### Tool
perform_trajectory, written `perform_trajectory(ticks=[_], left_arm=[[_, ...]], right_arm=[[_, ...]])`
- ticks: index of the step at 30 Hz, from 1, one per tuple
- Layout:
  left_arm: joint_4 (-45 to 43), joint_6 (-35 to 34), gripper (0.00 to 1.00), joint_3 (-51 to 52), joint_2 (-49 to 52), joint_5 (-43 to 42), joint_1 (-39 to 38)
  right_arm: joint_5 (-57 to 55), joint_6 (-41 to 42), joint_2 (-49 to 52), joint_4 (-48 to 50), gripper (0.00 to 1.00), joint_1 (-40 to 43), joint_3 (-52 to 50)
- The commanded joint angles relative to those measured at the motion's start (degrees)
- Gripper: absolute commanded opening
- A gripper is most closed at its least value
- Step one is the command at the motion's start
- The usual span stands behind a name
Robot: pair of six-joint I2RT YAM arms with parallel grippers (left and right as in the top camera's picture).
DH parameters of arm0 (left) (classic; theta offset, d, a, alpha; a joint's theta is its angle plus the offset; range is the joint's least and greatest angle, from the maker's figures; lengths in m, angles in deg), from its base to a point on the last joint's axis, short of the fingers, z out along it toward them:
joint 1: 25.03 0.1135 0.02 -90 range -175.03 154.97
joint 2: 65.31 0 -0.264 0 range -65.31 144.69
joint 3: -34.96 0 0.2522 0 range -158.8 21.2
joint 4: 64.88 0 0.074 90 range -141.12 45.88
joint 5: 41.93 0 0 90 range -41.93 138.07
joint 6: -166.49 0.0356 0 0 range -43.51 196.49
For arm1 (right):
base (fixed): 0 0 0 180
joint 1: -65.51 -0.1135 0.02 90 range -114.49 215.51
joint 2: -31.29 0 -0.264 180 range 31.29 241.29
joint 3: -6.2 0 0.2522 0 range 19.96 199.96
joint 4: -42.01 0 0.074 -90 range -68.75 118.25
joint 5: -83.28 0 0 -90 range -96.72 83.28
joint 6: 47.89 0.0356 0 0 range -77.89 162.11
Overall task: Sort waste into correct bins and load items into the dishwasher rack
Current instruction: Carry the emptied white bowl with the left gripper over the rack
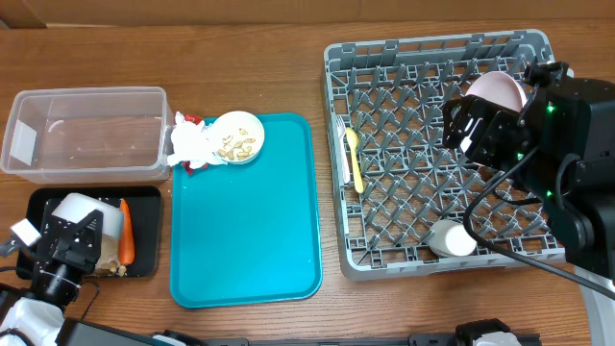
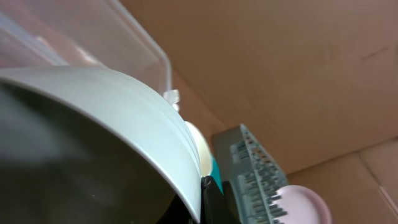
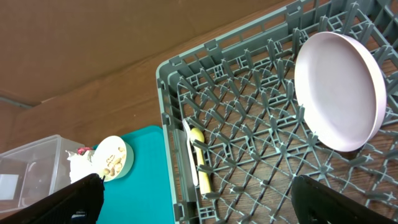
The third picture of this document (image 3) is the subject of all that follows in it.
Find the white plastic fork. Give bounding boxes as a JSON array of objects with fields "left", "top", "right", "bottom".
[{"left": 182, "top": 118, "right": 199, "bottom": 186}]

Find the crumpled white paper napkin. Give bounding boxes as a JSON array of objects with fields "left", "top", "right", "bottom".
[{"left": 67, "top": 150, "right": 94, "bottom": 183}]

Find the teal plastic tray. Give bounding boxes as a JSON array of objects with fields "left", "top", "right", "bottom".
[{"left": 97, "top": 126, "right": 175, "bottom": 224}]

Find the red wrapper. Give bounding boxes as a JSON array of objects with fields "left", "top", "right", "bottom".
[{"left": 77, "top": 147, "right": 93, "bottom": 155}]

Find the pink round plate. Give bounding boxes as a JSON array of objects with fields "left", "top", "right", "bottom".
[{"left": 294, "top": 32, "right": 387, "bottom": 152}]

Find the grey dishwasher rack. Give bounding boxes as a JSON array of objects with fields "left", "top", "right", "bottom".
[{"left": 156, "top": 1, "right": 397, "bottom": 223}]

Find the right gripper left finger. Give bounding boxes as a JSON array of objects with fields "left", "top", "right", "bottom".
[{"left": 1, "top": 174, "right": 104, "bottom": 224}]

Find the clear plastic bin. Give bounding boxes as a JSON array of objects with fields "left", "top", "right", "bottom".
[{"left": 1, "top": 134, "right": 84, "bottom": 213}]

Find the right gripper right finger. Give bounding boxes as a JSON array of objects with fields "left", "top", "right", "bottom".
[{"left": 291, "top": 175, "right": 395, "bottom": 224}]

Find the cream bowl with peanuts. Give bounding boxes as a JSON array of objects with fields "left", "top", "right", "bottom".
[{"left": 91, "top": 136, "right": 135, "bottom": 182}]

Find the yellow plastic spoon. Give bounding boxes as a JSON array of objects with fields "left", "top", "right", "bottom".
[{"left": 190, "top": 128, "right": 211, "bottom": 195}]

